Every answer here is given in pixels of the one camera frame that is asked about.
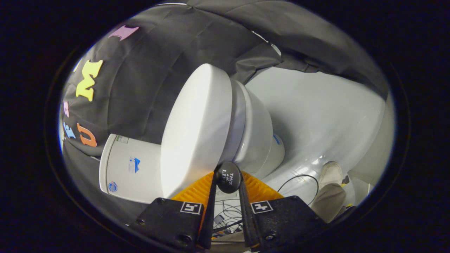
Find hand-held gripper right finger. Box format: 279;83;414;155
239;170;327;252

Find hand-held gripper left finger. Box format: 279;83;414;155
128;171;218;252

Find black round lid lift tab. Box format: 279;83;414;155
214;161;243;194

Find white toilet lid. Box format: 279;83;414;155
161;63;233;199

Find white toilet bowl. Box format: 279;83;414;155
232;80;285;180

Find white toilet seat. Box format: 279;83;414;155
220;78;247;164

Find person's beige trouser leg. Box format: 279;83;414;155
311;183;347;224

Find person's beige shoe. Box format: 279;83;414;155
318;161;343;190

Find black backdrop cloth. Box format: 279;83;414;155
60;0;389;225

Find thin black floor cables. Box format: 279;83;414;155
213;174;320;236

